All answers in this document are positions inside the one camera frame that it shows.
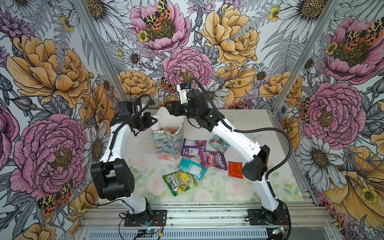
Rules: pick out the orange Fox's candy packet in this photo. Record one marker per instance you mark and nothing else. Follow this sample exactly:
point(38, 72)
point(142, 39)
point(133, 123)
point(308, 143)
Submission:
point(169, 131)

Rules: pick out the aluminium rail frame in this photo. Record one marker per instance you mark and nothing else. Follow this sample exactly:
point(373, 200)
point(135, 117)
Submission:
point(208, 221)

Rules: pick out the magenta Fox's candy packet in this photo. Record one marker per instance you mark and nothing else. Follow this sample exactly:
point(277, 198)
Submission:
point(213, 159)

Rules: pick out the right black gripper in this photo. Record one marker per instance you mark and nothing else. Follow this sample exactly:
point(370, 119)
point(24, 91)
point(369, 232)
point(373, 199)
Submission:
point(175, 105)

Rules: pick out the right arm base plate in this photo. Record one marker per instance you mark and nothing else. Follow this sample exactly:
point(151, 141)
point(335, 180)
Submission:
point(261, 217)

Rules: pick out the purple snack packet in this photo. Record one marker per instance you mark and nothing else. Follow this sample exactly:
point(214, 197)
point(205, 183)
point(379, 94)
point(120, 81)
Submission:
point(192, 148)

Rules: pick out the left aluminium corner post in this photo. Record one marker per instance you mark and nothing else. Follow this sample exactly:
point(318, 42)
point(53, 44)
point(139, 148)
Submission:
point(97, 40)

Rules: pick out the right aluminium corner post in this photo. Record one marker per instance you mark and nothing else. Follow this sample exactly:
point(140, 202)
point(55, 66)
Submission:
point(323, 22)

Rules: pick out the teal snack packet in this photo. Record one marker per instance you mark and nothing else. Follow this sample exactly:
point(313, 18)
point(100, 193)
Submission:
point(192, 165)

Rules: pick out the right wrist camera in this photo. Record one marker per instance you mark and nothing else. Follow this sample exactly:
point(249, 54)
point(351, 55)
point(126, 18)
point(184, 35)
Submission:
point(183, 89)

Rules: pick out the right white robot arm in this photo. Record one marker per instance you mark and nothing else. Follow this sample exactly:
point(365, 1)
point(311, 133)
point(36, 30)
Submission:
point(256, 158)

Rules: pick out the aluminium corner post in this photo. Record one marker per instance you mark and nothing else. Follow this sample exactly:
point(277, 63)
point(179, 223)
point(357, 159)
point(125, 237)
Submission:
point(323, 22)
point(97, 40)

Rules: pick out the green red snack packet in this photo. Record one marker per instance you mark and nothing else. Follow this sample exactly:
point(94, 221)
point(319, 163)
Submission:
point(219, 144)

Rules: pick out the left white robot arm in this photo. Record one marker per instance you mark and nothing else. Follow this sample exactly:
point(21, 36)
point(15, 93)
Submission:
point(112, 177)

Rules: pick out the green Fox's candy packet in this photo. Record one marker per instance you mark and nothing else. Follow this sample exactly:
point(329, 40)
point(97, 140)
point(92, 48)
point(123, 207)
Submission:
point(179, 182)

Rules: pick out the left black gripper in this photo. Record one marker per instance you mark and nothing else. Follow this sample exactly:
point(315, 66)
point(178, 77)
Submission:
point(149, 119)

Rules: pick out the floral paper gift bag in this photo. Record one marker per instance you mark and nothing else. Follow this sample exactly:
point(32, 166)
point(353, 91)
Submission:
point(169, 146)

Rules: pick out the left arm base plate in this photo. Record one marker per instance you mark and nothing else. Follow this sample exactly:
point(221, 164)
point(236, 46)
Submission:
point(157, 218)

